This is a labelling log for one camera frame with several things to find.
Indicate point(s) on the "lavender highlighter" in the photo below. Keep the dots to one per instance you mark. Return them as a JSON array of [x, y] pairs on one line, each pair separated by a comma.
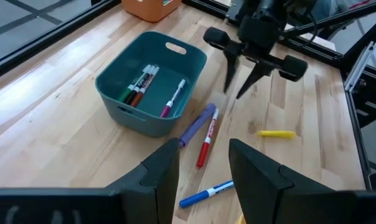
[[195, 126]]

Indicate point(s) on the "yellow highlighter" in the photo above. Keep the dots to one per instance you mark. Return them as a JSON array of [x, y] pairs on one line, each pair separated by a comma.
[[276, 134]]

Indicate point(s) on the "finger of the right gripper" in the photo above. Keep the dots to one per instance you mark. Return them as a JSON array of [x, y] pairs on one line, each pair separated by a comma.
[[231, 67], [256, 74]]

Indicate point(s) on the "teal plastic bin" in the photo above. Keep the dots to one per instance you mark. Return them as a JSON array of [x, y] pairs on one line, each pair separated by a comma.
[[138, 124]]

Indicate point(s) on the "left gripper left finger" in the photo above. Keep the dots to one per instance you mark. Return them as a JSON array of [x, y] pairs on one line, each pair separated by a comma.
[[113, 205]]

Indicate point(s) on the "magenta dry-erase marker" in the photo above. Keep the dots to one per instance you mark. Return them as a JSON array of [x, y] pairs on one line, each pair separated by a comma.
[[167, 110]]

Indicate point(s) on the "green dry-erase marker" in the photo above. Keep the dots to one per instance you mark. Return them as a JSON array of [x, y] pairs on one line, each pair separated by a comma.
[[124, 94]]

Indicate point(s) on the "orange plastic bin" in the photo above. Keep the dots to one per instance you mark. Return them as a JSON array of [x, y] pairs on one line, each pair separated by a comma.
[[150, 11]]

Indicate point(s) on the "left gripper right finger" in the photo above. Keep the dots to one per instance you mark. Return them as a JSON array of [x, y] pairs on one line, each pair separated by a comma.
[[284, 205]]

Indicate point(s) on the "brown dry-erase marker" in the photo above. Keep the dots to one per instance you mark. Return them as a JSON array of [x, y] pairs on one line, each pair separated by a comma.
[[137, 99]]

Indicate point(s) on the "blue dry-erase marker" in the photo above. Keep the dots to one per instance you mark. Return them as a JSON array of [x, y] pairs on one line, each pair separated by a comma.
[[194, 197]]

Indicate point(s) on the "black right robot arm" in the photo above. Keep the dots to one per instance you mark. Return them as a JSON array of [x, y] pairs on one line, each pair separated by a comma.
[[269, 6]]

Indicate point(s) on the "black aluminium table frame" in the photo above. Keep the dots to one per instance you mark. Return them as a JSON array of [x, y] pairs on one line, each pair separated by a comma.
[[51, 35]]

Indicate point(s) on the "red dry-erase marker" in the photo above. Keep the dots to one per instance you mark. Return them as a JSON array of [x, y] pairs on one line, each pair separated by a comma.
[[203, 154]]

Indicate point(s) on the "silver frame bracket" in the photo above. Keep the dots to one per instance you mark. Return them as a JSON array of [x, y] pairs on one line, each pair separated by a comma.
[[359, 71]]

